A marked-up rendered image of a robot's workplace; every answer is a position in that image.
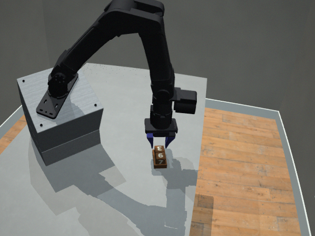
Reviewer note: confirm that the brown wooden number cube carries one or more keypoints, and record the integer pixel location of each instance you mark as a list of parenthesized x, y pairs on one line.
[(159, 149), (160, 158)]

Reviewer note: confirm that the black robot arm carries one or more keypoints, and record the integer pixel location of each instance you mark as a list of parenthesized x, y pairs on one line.
[(122, 17)]

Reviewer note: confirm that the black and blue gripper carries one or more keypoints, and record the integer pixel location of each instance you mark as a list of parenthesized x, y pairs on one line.
[(161, 127)]

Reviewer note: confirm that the brown wooden tray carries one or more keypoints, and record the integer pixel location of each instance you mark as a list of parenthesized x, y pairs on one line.
[(158, 166)]

